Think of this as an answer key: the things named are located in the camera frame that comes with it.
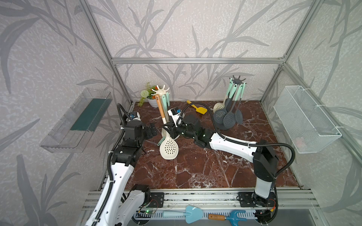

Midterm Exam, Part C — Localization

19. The clear plastic wall shelf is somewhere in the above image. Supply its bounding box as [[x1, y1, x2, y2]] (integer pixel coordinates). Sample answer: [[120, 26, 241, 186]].
[[40, 88, 113, 153]]

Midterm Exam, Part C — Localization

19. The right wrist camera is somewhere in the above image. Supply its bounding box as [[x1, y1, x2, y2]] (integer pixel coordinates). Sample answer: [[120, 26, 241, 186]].
[[167, 107, 182, 127]]

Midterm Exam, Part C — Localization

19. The white wire mesh basket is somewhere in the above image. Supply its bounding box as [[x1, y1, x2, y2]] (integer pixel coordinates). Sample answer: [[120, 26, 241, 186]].
[[274, 85, 342, 153]]

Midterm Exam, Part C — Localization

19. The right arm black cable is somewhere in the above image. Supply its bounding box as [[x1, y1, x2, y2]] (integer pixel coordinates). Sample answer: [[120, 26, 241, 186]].
[[179, 101, 296, 224]]

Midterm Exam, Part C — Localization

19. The large cream skimmer green handle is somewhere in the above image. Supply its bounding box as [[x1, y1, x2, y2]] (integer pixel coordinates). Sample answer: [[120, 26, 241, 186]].
[[213, 101, 225, 113]]

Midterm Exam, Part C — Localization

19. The light blue garden trowel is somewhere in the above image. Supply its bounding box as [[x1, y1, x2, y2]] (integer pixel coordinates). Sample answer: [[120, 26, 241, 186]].
[[162, 205, 204, 224]]

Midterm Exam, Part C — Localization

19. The small cream skimmer green handle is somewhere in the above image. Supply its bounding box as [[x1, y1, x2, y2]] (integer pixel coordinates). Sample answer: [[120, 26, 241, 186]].
[[162, 94, 169, 122]]

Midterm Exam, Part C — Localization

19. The cream slotted spatula wooden handle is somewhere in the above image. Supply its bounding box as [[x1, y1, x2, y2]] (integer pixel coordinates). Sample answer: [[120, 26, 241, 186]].
[[155, 94, 179, 160]]

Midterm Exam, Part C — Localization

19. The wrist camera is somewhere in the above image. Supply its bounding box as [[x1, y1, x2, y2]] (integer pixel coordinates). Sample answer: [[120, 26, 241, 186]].
[[129, 112, 141, 121], [167, 107, 182, 127]]

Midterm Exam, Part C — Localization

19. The dark grey utensil rack stand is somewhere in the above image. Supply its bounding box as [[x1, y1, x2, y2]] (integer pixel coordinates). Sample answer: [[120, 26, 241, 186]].
[[213, 76, 245, 130]]

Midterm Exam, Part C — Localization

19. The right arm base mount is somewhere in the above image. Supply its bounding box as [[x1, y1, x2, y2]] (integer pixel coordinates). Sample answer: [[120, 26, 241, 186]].
[[237, 192, 276, 209]]

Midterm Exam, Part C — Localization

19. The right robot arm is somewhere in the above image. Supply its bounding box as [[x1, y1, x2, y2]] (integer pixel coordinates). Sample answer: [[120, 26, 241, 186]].
[[164, 115, 279, 199]]

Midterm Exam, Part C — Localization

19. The blue garden fork wooden handle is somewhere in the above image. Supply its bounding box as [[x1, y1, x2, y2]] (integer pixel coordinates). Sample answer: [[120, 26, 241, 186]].
[[208, 210, 247, 226]]

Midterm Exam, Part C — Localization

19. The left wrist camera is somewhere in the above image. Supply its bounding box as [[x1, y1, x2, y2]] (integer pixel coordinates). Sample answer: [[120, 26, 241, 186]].
[[129, 112, 141, 121]]

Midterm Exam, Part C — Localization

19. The potted artificial plant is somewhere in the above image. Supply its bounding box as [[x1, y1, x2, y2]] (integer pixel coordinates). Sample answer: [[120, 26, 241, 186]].
[[138, 82, 159, 108]]

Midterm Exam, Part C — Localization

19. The yellow toy shovel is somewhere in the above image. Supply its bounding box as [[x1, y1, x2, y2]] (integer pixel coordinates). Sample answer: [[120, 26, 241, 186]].
[[186, 100, 207, 115]]

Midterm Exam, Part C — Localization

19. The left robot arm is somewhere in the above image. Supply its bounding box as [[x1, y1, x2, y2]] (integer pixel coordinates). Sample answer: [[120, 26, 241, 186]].
[[86, 120, 157, 226]]

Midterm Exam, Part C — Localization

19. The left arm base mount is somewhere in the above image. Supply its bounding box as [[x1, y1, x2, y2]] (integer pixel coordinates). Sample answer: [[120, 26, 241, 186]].
[[138, 192, 165, 210]]

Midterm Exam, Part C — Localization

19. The cream utensil rack stand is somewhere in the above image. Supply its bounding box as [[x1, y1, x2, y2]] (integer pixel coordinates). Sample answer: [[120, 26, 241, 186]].
[[151, 85, 169, 122]]

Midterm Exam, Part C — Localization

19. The grey skimmer green handle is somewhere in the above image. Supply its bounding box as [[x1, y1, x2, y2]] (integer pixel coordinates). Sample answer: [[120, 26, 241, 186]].
[[214, 84, 238, 124], [224, 78, 233, 103]]

